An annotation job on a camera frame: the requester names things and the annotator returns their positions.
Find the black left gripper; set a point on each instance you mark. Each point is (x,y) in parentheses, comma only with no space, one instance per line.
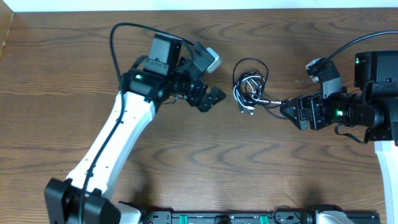
(196,94)

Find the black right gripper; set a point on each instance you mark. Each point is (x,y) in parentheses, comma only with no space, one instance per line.
(314,100)

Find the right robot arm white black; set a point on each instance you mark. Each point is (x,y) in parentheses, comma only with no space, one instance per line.
(375,108)

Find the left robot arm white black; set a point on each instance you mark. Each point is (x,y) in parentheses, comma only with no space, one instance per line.
(173,69)

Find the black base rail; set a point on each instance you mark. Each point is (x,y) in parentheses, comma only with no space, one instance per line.
(281,215)

